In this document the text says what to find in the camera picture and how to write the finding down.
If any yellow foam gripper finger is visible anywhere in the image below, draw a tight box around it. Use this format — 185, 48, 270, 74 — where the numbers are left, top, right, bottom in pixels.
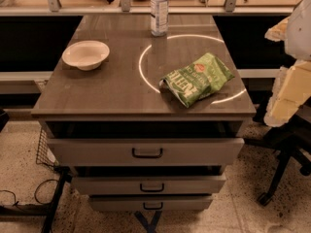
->
264, 17, 289, 42
263, 60, 311, 127

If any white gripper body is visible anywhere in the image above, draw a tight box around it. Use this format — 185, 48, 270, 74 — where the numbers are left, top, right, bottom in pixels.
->
285, 0, 311, 61

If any green jalapeno chip bag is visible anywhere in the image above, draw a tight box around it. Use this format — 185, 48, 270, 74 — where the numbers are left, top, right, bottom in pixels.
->
158, 52, 234, 108

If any white paper bowl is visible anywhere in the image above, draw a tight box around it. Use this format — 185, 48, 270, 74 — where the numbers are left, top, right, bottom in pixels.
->
62, 40, 110, 71

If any black office chair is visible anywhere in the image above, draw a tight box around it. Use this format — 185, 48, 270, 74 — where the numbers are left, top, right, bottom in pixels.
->
244, 100, 311, 206

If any top grey drawer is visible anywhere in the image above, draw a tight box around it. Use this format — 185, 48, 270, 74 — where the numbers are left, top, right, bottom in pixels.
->
48, 138, 244, 167

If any grey drawer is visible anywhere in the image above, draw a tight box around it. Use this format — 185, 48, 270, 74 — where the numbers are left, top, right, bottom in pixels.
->
88, 195, 212, 212
72, 175, 226, 195
48, 138, 244, 167

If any clear plastic water bottle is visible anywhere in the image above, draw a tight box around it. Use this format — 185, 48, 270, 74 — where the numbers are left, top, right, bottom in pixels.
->
151, 0, 169, 36

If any bottom grey drawer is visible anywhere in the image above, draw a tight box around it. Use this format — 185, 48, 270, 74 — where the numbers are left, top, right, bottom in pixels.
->
88, 195, 212, 212

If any middle grey drawer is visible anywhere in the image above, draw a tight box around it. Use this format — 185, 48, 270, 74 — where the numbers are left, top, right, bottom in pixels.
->
72, 175, 226, 195

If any black table leg frame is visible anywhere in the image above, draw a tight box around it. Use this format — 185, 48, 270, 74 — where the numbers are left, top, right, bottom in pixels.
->
0, 168, 71, 233

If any black wire mesh basket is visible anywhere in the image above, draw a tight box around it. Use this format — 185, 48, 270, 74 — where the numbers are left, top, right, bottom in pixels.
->
36, 129, 58, 169

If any black floor cable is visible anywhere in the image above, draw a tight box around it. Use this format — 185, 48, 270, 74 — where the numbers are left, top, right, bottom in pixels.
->
0, 178, 60, 208

